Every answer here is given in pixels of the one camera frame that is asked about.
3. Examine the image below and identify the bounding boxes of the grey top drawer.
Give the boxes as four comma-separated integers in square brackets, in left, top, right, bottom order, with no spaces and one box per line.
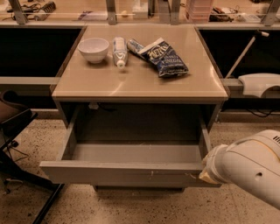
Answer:
[40,104,211,188]

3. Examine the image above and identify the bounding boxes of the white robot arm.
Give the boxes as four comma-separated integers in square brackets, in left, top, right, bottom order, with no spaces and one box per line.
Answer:
[199,129,280,209]

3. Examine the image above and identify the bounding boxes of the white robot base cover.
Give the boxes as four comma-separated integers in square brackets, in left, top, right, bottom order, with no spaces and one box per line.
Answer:
[238,73,280,98]

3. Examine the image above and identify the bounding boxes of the grey drawer cabinet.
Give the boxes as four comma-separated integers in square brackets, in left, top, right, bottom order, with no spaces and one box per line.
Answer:
[50,24,231,193]

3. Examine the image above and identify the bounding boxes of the blue vinegar chips bag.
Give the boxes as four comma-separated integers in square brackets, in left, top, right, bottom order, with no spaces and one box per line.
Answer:
[127,38,188,78]

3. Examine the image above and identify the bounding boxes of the white-tipped grey rod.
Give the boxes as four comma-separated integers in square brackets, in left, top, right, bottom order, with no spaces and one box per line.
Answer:
[225,30,270,79]

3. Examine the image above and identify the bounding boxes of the clear plastic water bottle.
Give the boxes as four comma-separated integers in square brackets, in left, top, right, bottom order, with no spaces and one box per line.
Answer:
[113,37,128,69]

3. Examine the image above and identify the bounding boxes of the pink storage box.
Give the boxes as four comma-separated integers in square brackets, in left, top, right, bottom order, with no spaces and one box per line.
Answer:
[185,0,214,23]

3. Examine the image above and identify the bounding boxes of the white ceramic bowl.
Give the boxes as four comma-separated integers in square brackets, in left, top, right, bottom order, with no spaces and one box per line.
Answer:
[78,38,109,64]

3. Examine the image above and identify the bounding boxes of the black office chair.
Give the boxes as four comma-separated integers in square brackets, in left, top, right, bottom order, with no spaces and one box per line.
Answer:
[0,89,66,224]

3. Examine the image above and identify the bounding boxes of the white cable plug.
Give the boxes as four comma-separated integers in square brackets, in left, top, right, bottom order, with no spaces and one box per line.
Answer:
[88,102,99,110]

